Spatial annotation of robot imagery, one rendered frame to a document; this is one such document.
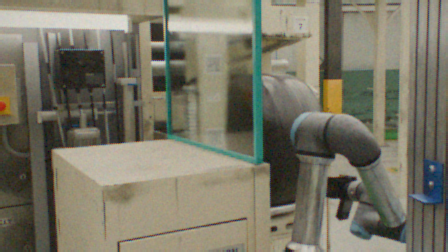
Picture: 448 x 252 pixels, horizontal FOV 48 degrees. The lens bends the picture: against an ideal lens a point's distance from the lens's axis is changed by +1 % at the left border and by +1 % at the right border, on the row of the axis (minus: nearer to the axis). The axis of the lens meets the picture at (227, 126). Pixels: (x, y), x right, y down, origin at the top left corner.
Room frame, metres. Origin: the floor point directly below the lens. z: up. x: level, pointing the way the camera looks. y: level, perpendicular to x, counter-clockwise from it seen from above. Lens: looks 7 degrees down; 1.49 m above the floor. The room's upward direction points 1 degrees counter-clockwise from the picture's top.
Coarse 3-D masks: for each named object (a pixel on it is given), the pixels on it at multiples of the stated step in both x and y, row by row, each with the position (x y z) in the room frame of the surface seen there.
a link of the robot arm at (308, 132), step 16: (320, 112) 1.50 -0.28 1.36; (304, 128) 1.47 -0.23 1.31; (320, 128) 1.43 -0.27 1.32; (304, 144) 1.46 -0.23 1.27; (320, 144) 1.43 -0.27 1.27; (304, 160) 1.46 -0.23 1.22; (320, 160) 1.44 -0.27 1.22; (304, 176) 1.46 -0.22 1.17; (320, 176) 1.45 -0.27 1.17; (304, 192) 1.45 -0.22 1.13; (320, 192) 1.44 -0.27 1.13; (304, 208) 1.44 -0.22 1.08; (320, 208) 1.44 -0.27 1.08; (304, 224) 1.43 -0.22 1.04; (320, 224) 1.44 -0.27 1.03; (304, 240) 1.42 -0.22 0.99; (320, 240) 1.45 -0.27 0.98
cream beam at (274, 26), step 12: (264, 12) 2.42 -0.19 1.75; (276, 12) 2.45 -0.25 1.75; (288, 12) 2.49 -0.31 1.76; (300, 12) 2.52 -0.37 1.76; (264, 24) 2.42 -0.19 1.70; (276, 24) 2.45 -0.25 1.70; (288, 24) 2.49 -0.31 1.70; (264, 36) 2.42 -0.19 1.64; (276, 36) 2.45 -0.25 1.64; (288, 36) 2.49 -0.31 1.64; (300, 36) 2.52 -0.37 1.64
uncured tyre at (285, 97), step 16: (272, 80) 2.08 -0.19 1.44; (288, 80) 2.11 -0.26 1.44; (272, 96) 1.99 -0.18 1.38; (288, 96) 2.01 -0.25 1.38; (304, 96) 2.05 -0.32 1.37; (272, 112) 1.95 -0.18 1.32; (288, 112) 1.96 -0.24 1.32; (304, 112) 1.99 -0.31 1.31; (272, 128) 1.93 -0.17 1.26; (288, 128) 1.93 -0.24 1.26; (272, 144) 1.92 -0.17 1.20; (288, 144) 1.92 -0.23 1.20; (272, 160) 1.92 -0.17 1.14; (288, 160) 1.92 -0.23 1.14; (272, 176) 1.94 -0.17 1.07; (288, 176) 1.94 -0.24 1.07; (272, 192) 1.97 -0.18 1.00; (288, 192) 2.00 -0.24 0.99
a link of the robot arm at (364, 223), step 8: (360, 208) 1.64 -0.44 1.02; (368, 208) 1.62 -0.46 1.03; (360, 216) 1.62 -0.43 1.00; (368, 216) 1.60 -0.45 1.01; (376, 216) 1.58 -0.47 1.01; (352, 224) 1.63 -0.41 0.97; (360, 224) 1.60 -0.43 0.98; (368, 224) 1.59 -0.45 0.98; (376, 224) 1.57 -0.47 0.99; (352, 232) 1.62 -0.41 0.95; (360, 232) 1.59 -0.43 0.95; (368, 232) 1.60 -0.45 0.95; (376, 232) 1.57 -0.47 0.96
